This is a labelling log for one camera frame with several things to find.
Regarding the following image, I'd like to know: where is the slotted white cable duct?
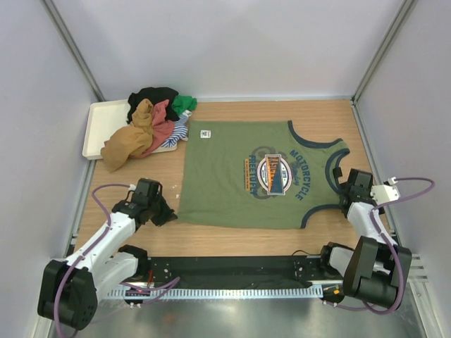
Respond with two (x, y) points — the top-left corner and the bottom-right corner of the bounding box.
(104, 284), (323, 301)

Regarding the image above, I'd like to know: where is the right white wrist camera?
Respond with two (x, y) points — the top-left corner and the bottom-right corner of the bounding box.
(370, 177), (400, 205)

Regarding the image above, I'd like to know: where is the aluminium frame post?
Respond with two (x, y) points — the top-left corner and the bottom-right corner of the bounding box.
(40, 0), (105, 102)
(351, 0), (417, 106)

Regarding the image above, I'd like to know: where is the bright green tank top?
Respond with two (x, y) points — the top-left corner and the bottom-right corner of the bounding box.
(171, 95), (197, 115)

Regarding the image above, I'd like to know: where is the blue white striped tank top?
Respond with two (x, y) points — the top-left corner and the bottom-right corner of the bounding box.
(161, 110), (192, 148)

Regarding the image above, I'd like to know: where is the black tank top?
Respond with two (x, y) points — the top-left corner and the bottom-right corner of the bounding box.
(127, 87), (180, 124)

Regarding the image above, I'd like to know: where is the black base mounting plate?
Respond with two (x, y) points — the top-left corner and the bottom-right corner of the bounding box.
(128, 256), (342, 289)

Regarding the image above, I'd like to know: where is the white plastic tray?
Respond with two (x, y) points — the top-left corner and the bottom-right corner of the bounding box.
(82, 99), (178, 161)

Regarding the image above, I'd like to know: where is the aluminium front rail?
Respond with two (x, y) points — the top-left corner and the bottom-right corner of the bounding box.
(408, 254), (428, 282)

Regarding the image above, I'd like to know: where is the right aluminium frame post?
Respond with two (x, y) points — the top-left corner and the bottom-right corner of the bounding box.
(351, 0), (417, 106)

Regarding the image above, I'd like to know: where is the tan brown tank top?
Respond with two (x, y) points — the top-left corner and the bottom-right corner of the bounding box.
(101, 99), (154, 173)

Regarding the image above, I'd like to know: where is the left aluminium frame post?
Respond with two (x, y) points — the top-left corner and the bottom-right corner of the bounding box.
(40, 0), (105, 102)

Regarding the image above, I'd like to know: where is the olive green printed tank top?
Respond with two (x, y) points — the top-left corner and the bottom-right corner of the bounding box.
(178, 121), (350, 230)

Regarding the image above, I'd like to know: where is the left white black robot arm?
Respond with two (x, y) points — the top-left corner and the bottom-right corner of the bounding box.
(37, 178), (177, 337)

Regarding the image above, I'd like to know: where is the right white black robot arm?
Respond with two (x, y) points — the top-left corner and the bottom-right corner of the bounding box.
(317, 169), (412, 315)

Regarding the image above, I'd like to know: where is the dusty pink tank top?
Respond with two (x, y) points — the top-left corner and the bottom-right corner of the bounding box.
(142, 99), (175, 157)

